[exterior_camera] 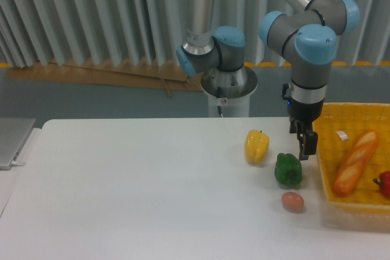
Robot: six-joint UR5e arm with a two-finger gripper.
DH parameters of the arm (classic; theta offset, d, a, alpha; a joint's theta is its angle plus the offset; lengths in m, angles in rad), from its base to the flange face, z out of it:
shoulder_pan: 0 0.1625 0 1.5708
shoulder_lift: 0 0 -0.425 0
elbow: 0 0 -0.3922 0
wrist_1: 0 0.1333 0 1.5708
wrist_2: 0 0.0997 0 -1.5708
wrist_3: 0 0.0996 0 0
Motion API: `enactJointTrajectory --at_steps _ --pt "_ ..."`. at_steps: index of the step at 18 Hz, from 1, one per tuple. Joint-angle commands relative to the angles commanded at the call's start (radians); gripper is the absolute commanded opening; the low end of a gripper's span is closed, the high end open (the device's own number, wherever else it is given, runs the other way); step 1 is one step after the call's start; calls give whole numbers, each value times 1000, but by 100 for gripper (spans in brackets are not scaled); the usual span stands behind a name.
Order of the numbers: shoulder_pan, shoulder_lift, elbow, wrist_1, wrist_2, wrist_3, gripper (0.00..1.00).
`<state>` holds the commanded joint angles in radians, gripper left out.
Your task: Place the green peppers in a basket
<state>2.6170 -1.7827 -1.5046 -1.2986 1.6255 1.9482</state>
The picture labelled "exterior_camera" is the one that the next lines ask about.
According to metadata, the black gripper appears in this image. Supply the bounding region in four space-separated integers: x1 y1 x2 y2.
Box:
282 83 324 160

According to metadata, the green bell pepper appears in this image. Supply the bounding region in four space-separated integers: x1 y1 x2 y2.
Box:
274 153 302 186

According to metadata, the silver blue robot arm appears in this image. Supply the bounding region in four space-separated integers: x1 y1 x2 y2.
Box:
176 0 360 160

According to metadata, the yellow woven basket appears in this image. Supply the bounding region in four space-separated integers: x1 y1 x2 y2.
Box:
313 103 389 213

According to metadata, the white label in basket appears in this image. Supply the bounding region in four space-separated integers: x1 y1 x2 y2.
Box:
336 131 349 141

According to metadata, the yellow bell pepper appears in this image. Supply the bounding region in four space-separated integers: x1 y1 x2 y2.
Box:
244 130 269 164

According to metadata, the baguette bread loaf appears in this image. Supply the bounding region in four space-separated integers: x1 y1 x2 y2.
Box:
332 130 380 197

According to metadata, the brown egg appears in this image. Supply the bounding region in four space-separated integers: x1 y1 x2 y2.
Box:
281 192 305 212

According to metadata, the red bell pepper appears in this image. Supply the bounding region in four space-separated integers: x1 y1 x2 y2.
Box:
372 170 390 198

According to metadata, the brown cardboard sheet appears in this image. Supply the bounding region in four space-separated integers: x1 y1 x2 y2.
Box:
1 58 202 97

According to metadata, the silver laptop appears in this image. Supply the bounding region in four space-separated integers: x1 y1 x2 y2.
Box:
1 118 36 170

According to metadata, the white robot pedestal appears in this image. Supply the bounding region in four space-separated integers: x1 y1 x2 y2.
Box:
200 66 258 118

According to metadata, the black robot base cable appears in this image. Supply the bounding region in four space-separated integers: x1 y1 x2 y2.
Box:
216 86 224 118

